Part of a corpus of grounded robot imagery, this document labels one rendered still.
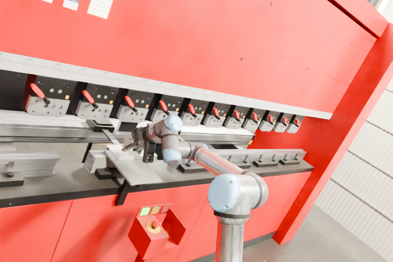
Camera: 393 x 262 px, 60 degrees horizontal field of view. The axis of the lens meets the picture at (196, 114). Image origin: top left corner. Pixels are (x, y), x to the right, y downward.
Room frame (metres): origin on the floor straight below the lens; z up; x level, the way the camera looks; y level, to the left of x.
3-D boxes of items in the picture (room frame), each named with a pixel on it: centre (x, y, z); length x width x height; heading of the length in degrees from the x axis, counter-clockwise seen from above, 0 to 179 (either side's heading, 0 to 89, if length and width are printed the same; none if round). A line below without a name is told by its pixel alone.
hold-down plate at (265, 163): (2.57, -0.67, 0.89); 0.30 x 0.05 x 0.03; 139
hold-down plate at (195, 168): (1.96, -0.15, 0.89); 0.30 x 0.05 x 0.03; 139
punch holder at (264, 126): (2.43, -0.48, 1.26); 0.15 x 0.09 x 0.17; 139
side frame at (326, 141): (3.38, -1.06, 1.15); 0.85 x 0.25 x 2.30; 49
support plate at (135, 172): (1.44, 0.18, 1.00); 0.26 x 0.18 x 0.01; 49
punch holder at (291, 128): (2.73, -0.74, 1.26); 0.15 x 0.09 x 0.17; 139
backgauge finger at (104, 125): (1.65, 0.40, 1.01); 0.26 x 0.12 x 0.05; 49
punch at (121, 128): (1.54, 0.29, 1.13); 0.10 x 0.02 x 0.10; 139
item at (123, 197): (1.42, 0.15, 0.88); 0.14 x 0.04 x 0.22; 49
